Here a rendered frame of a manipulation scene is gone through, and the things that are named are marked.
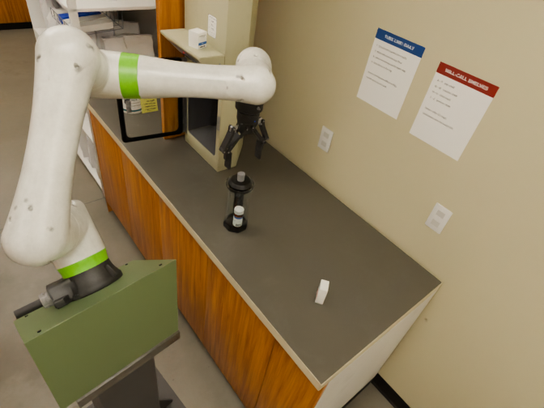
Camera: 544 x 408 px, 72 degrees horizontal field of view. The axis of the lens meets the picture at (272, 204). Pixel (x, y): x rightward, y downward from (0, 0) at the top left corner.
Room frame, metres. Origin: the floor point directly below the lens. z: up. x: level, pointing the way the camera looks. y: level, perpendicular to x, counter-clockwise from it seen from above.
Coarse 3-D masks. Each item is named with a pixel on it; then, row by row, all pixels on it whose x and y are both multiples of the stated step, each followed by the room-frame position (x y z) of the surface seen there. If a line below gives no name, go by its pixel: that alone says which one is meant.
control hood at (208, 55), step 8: (160, 32) 1.60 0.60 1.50; (168, 32) 1.59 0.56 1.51; (176, 32) 1.60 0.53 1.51; (184, 32) 1.62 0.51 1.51; (168, 40) 1.61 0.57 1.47; (176, 40) 1.51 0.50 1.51; (184, 40) 1.53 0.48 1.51; (184, 48) 1.46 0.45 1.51; (192, 48) 1.47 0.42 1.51; (208, 48) 1.50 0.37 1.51; (192, 56) 1.42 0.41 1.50; (200, 56) 1.40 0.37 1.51; (208, 56) 1.42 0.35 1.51; (216, 56) 1.44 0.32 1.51; (208, 64) 1.41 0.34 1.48; (216, 64) 1.43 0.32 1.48
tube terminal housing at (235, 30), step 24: (192, 0) 1.64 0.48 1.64; (216, 0) 1.51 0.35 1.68; (240, 0) 1.50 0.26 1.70; (192, 24) 1.63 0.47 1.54; (240, 24) 1.51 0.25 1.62; (216, 48) 1.50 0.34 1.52; (240, 48) 1.51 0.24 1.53; (192, 144) 1.63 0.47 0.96; (216, 144) 1.47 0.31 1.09; (240, 144) 1.66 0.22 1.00; (216, 168) 1.47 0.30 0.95
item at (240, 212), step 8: (232, 192) 1.08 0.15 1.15; (232, 200) 1.08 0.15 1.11; (240, 200) 1.08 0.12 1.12; (248, 200) 1.10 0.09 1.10; (232, 208) 1.08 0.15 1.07; (240, 208) 1.08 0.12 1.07; (248, 208) 1.11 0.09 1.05; (232, 216) 1.08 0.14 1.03; (240, 216) 1.09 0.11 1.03; (232, 224) 1.08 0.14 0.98; (240, 224) 1.09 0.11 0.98
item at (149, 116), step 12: (132, 108) 1.51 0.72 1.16; (144, 108) 1.55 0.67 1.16; (156, 108) 1.58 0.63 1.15; (168, 108) 1.62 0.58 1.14; (132, 120) 1.51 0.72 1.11; (144, 120) 1.54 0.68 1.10; (156, 120) 1.58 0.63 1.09; (168, 120) 1.62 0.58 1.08; (132, 132) 1.50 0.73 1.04; (144, 132) 1.54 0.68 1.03; (156, 132) 1.58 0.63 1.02
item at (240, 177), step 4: (240, 172) 1.13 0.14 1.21; (232, 176) 1.13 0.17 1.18; (236, 176) 1.14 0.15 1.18; (240, 176) 1.11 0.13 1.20; (244, 176) 1.15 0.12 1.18; (248, 176) 1.15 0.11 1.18; (228, 180) 1.12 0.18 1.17; (232, 180) 1.11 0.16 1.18; (236, 180) 1.12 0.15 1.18; (240, 180) 1.11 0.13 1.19; (244, 180) 1.13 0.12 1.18; (248, 180) 1.13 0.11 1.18; (232, 184) 1.09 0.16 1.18; (236, 184) 1.09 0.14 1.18; (240, 184) 1.10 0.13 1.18; (244, 184) 1.10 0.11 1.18; (248, 184) 1.11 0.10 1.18; (252, 184) 1.13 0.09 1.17; (236, 188) 1.08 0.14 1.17; (240, 188) 1.08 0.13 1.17; (244, 188) 1.09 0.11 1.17; (248, 188) 1.10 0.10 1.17
